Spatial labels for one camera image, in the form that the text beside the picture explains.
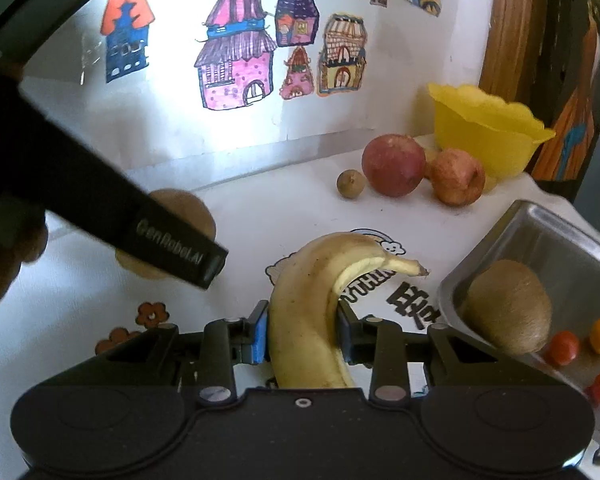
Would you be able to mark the brown kiwi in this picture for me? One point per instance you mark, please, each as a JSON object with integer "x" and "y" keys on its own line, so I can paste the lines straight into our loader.
{"x": 510, "y": 305}

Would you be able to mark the metal tray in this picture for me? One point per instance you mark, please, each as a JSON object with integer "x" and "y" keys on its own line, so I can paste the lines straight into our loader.
{"x": 555, "y": 240}

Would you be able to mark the brown potato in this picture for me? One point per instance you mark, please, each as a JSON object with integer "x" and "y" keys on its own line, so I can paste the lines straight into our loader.
{"x": 185, "y": 210}

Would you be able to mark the person's left hand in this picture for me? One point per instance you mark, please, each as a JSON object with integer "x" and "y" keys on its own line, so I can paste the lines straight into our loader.
{"x": 0, "y": 270}

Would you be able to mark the door poster orange dress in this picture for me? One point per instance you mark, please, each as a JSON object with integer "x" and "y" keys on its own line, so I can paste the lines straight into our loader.
{"x": 580, "y": 110}

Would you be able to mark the yellow plastic bowl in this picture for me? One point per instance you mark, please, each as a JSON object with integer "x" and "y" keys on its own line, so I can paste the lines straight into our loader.
{"x": 480, "y": 130}

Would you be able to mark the colored houses drawing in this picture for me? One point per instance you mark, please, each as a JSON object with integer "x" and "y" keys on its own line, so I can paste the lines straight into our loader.
{"x": 180, "y": 110}

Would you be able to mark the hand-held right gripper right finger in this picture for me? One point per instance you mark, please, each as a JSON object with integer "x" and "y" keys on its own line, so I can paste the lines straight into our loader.
{"x": 345, "y": 335}

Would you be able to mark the wooden door frame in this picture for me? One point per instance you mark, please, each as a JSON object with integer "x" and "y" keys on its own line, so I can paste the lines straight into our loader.
{"x": 515, "y": 35}

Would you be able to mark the pale red apple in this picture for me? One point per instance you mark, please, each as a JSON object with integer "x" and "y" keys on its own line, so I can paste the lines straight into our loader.
{"x": 457, "y": 177}

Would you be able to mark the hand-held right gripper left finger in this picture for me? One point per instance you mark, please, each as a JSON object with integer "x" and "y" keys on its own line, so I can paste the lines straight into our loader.
{"x": 260, "y": 335}

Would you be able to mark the dark red apple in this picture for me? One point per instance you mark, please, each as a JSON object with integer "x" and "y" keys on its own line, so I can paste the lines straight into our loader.
{"x": 393, "y": 165}

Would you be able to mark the small tan longan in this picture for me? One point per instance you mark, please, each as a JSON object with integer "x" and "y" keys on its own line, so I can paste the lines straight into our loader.
{"x": 351, "y": 183}

